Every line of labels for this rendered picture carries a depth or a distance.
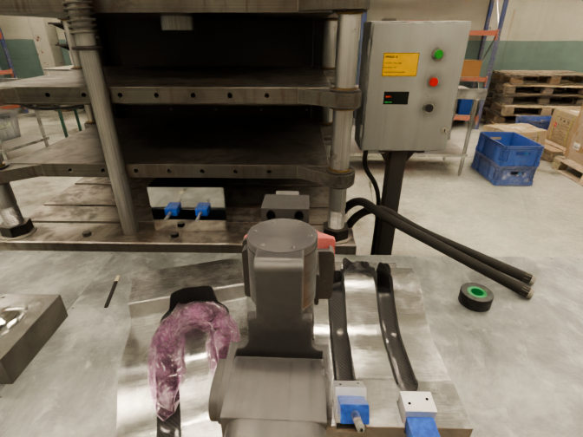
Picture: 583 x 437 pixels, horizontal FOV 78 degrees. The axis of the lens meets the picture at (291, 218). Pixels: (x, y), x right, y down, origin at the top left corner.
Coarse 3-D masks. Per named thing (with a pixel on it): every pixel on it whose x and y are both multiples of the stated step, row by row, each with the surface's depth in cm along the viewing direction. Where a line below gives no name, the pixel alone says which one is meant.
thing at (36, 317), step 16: (0, 304) 85; (16, 304) 85; (32, 304) 85; (48, 304) 85; (0, 320) 82; (16, 320) 83; (32, 320) 80; (48, 320) 84; (64, 320) 90; (0, 336) 76; (16, 336) 76; (32, 336) 79; (48, 336) 84; (0, 352) 72; (16, 352) 74; (32, 352) 79; (0, 368) 71; (16, 368) 75
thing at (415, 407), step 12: (408, 396) 58; (420, 396) 58; (408, 408) 56; (420, 408) 56; (432, 408) 56; (408, 420) 56; (420, 420) 56; (432, 420) 56; (408, 432) 56; (420, 432) 54; (432, 432) 54
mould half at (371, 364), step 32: (352, 288) 81; (416, 288) 81; (320, 320) 77; (352, 320) 77; (416, 320) 77; (352, 352) 70; (384, 352) 70; (416, 352) 70; (384, 384) 63; (448, 384) 63; (384, 416) 58; (448, 416) 58
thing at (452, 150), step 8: (464, 88) 355; (472, 88) 354; (480, 88) 354; (456, 96) 359; (464, 96) 358; (472, 96) 358; (480, 96) 357; (456, 104) 421; (472, 112) 370; (472, 120) 373; (352, 144) 427; (448, 144) 424; (464, 144) 386; (352, 152) 400; (360, 152) 400; (368, 152) 400; (376, 152) 400; (424, 152) 399; (432, 152) 398; (440, 152) 398; (448, 152) 397; (456, 152) 396; (464, 152) 389
